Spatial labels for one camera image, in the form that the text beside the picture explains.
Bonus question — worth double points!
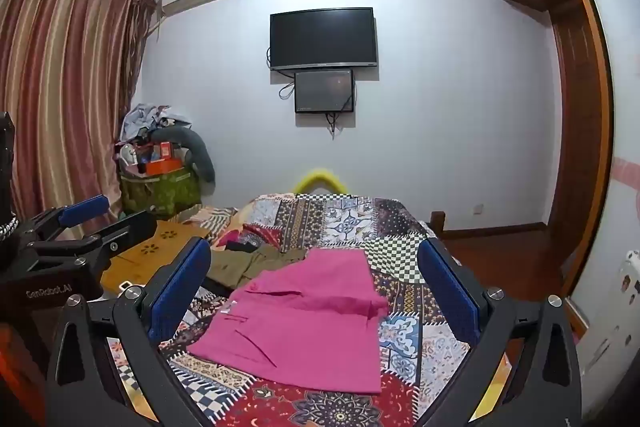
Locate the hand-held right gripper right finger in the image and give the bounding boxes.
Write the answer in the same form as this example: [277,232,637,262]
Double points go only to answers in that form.
[417,237,586,427]

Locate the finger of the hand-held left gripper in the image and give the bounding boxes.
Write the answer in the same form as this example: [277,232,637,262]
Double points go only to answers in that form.
[30,211,159,275]
[17,196,109,248]

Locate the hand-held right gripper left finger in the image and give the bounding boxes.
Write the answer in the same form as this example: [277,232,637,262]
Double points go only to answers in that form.
[45,237,213,427]

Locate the pink pants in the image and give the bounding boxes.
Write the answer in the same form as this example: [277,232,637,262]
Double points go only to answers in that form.
[186,248,390,394]

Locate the olive green pants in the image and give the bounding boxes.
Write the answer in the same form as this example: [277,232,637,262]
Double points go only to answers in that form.
[205,248,307,293]

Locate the wooden table with flower cutouts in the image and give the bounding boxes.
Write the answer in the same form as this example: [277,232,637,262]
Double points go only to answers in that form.
[100,219,211,298]

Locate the green patterned bag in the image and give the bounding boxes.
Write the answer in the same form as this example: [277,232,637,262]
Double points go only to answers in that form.
[120,169,202,217]

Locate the orange box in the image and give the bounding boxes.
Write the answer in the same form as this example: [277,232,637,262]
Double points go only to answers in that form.
[137,157,183,175]

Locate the zigzag striped cloth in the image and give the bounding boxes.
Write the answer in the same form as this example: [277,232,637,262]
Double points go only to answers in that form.
[175,206,238,238]

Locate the patchwork printed blanket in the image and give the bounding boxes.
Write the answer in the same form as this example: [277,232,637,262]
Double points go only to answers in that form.
[107,192,511,427]

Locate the red patterned cloth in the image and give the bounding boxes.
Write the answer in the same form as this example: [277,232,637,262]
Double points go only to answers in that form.
[220,224,283,253]

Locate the pale crumpled cloth pile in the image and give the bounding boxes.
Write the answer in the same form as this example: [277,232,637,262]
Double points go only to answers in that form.
[122,103,193,142]

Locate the striped brown curtain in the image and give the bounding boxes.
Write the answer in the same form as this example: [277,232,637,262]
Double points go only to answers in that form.
[0,0,161,228]

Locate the yellow fluffy cushion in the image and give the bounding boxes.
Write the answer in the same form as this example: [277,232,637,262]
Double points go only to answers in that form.
[294,167,348,195]

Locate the white appliance with stickers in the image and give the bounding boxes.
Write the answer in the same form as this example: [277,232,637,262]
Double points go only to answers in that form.
[570,248,640,383]

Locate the pink heart sticker strip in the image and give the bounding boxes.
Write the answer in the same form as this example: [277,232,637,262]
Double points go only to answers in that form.
[614,159,640,188]

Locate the white sliding door panel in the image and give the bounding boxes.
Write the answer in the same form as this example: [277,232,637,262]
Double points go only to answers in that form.
[570,0,640,358]

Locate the small black wall monitor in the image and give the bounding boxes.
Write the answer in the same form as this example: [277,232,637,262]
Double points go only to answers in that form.
[294,69,356,114]

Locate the large black wall television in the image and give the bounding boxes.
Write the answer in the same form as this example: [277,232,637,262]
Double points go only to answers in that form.
[270,7,377,71]

